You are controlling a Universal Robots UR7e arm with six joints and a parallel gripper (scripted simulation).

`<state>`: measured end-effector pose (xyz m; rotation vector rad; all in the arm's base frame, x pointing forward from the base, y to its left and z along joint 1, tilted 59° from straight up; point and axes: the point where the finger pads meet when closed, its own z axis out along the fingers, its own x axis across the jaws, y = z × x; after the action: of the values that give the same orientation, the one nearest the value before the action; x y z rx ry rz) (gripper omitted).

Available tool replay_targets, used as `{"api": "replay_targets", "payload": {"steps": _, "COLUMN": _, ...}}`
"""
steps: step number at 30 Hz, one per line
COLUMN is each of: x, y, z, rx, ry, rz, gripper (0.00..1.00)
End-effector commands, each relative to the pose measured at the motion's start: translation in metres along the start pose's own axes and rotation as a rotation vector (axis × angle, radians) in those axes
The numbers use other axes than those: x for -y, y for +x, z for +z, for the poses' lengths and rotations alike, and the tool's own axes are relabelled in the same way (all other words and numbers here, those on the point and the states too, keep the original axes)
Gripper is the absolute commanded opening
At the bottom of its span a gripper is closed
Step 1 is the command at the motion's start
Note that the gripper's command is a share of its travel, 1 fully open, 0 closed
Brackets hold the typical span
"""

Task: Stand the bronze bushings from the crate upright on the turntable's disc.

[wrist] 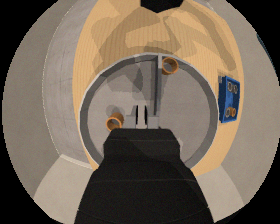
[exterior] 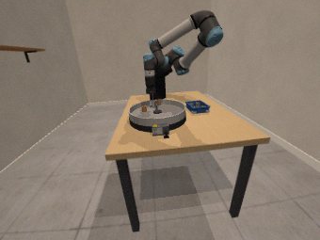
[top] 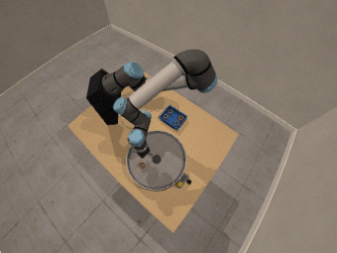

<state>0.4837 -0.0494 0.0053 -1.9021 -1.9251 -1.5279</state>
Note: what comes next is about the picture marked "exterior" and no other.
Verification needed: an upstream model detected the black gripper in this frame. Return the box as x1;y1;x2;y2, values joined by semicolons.
144;70;156;100

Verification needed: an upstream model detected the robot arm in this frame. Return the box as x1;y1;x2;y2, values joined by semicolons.
143;10;223;75

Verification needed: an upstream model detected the blue rectangular crate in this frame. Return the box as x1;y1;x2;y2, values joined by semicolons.
185;101;210;114

